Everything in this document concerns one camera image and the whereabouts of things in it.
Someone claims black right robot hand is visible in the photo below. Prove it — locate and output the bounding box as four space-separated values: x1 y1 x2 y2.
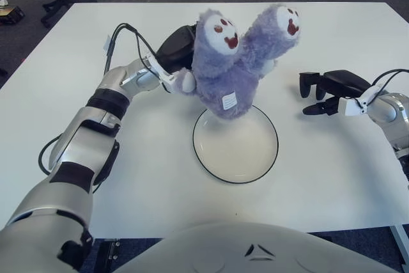
298 69 373 116

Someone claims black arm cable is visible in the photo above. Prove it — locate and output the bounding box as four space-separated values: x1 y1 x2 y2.
364 68 409 107
38 22 167 196

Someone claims silver robot torso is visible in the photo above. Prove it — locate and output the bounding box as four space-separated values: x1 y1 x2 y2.
113 221 409 273

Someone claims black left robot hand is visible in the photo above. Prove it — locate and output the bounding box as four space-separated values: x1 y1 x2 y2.
155 22 197 77

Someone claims purple plush bunny doll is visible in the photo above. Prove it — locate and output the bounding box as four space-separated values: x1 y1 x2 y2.
172 3 303 122

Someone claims black metal bracket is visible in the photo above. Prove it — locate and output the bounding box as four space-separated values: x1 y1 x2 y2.
95 238 121 270

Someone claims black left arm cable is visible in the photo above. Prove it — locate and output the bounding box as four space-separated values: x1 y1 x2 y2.
38 22 167 196

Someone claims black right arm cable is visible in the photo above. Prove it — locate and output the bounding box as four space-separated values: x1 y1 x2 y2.
364 68 409 107

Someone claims white table leg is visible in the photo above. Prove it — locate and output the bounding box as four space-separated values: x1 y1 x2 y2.
389 224 409 261

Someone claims white plate with black rim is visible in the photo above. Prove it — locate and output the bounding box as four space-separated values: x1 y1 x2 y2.
192 105 279 185

